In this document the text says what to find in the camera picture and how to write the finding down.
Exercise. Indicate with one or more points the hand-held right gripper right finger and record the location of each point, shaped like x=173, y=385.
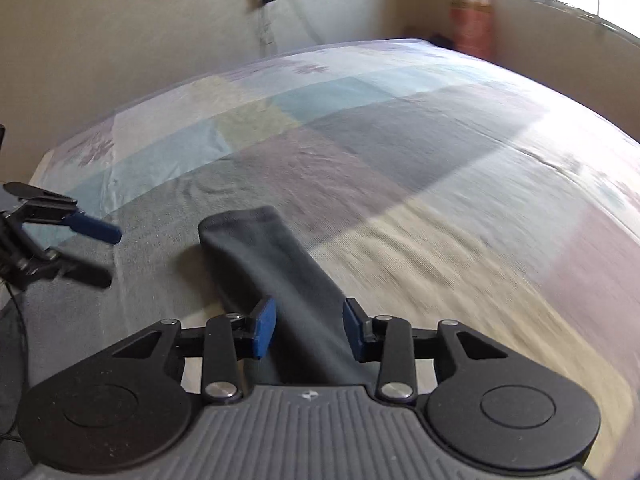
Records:
x=354, y=330

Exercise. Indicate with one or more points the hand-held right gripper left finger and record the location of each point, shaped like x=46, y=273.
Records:
x=265, y=327

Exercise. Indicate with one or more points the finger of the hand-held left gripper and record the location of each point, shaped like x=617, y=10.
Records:
x=87, y=272
x=95, y=227

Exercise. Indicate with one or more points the dark grey pants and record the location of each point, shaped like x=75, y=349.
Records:
x=280, y=280

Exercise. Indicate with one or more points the patchwork bed sheet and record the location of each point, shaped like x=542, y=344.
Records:
x=425, y=160

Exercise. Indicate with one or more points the pink patterned curtain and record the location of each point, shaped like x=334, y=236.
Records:
x=472, y=10

